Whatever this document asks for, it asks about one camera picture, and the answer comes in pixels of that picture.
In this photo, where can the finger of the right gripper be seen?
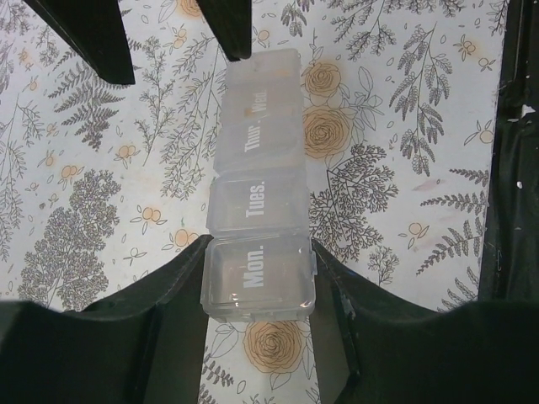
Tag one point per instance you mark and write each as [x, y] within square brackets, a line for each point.
[231, 23]
[95, 30]

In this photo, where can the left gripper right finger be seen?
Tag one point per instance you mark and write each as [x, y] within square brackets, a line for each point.
[371, 346]

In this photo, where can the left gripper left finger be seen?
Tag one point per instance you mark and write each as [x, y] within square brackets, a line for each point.
[142, 344]

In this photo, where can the clear weekly pill organizer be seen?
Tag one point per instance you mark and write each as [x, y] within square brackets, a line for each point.
[259, 265]

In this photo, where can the floral table mat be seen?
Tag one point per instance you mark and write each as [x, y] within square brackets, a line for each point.
[102, 184]

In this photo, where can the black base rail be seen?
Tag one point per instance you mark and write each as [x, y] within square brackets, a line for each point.
[509, 268]

